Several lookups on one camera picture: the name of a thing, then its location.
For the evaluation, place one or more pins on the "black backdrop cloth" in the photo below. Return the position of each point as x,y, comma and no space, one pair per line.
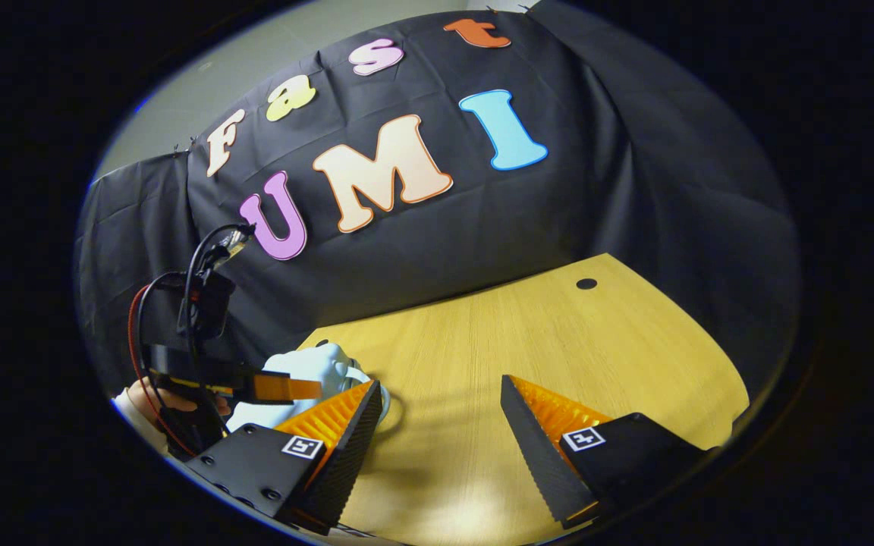
482,220

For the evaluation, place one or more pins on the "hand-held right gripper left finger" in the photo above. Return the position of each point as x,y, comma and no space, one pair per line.
346,455

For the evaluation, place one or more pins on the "light blue suitcase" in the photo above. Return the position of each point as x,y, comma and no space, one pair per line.
308,364

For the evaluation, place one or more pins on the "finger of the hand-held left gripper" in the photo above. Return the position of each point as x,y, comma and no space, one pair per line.
285,387

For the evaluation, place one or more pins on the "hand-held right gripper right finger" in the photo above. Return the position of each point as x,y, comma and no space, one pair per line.
539,455

